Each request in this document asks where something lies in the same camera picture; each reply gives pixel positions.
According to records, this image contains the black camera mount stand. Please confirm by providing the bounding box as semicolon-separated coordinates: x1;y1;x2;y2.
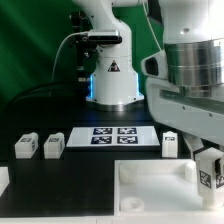
70;11;96;99

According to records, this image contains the white front rail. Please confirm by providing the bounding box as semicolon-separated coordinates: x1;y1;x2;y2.
0;215;224;224

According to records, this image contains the white cable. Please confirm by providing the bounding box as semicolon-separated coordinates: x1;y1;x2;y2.
50;31;90;83

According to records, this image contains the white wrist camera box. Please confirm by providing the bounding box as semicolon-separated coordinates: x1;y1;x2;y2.
141;50;168;79

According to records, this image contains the white square table top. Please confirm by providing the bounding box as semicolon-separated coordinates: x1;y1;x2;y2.
114;159;224;219

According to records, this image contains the white obstacle piece left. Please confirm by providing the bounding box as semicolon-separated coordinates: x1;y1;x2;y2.
0;167;10;197

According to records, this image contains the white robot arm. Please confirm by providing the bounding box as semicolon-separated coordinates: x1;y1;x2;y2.
72;0;224;150

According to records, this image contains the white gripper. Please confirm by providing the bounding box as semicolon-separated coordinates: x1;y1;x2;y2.
146;77;224;159

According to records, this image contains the black cable bundle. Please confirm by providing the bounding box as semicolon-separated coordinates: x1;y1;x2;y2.
6;80;88;108

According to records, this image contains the white marker sheet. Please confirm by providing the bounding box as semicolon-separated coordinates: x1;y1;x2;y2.
67;126;160;147

